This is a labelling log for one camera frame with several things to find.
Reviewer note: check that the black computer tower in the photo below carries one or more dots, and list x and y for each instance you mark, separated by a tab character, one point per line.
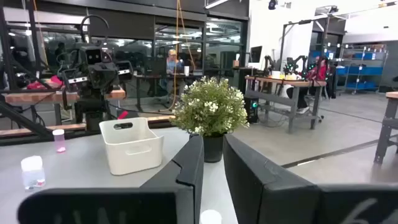
250	112

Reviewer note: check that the black office desk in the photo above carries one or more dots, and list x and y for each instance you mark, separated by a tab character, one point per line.
149	76

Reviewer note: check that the wooden top metal workbench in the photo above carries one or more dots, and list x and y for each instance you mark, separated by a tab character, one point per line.
289	82
388	124

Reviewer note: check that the black ceiling camera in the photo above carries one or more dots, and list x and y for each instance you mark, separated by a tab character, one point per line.
272	4

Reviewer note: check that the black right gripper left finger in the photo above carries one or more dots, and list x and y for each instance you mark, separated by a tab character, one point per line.
174	202

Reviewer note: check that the blue medicine bottle white cap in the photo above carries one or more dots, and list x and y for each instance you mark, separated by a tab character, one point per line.
211	217

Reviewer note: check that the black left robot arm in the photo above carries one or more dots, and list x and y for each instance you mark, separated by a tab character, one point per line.
93	109

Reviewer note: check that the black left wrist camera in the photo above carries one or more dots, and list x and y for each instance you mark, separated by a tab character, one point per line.
92	56

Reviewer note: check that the background black robot arms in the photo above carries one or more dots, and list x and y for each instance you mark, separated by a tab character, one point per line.
293	63

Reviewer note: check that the red cloth bundle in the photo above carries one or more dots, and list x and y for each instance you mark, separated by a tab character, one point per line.
40	84

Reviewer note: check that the clear medicine bottle white cap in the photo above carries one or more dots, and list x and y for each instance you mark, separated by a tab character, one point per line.
32	174

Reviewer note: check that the black monitor on stand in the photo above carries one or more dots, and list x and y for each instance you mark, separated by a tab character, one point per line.
256	53

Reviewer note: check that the white plastic bin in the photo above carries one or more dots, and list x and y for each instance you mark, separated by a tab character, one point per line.
133	155

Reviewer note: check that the pink medicine bottle white cap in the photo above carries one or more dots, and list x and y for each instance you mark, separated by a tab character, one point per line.
59	141

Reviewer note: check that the small red object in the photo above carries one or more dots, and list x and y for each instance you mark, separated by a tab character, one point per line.
123	114

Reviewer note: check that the potted artificial flowering plant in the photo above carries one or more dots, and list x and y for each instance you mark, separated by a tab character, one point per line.
211	105

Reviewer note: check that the black table frame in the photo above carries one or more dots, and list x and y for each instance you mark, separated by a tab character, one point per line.
18	116

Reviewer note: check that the shelf rack blue bins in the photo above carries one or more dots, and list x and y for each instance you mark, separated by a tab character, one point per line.
362	71

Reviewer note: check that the white cup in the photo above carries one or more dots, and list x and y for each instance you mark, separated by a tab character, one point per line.
186	71

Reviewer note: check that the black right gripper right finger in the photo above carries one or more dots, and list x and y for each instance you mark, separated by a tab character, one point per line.
273	199

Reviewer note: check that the person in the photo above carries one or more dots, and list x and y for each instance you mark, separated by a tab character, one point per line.
318	73
171	65

